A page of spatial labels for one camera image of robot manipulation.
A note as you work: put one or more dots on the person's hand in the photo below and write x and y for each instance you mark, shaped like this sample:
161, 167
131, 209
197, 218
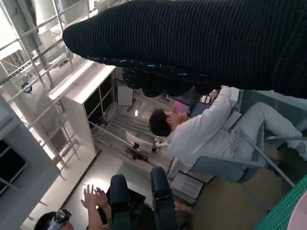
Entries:
90, 207
100, 200

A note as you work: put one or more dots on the bare left robot hand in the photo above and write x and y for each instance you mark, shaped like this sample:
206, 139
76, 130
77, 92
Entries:
161, 191

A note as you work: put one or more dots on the gloved right robot hand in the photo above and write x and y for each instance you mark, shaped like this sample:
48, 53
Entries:
192, 36

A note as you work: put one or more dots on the pink bowl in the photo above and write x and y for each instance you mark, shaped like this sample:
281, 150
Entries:
301, 215

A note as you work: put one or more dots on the person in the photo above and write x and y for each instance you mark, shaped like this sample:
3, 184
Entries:
79, 222
199, 134

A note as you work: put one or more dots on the white grille appliance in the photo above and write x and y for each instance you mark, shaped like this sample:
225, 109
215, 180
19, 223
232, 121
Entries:
189, 184

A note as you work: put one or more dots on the black desk device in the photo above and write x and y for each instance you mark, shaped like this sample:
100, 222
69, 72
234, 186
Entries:
138, 153

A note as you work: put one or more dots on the white paper sheet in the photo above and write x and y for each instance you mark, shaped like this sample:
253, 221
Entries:
141, 140

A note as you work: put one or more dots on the grey chair with metal legs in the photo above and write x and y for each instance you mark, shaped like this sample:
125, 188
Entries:
220, 167

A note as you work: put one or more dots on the pink phone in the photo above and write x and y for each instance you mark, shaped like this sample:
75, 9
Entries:
181, 107

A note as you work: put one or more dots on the grey desk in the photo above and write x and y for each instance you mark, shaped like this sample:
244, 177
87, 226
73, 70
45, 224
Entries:
115, 124

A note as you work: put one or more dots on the white board panel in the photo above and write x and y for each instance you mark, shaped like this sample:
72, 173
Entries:
124, 95

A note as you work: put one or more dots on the white cabinet dark panels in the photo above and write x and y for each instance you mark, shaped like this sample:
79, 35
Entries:
72, 107

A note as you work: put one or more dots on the green cutting mat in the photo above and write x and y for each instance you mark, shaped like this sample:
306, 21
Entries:
283, 210

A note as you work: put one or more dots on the blue black round fixture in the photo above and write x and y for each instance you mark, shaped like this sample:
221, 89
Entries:
27, 87

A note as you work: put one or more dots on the white metal pipe frame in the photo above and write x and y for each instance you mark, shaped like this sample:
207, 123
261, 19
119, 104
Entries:
22, 43

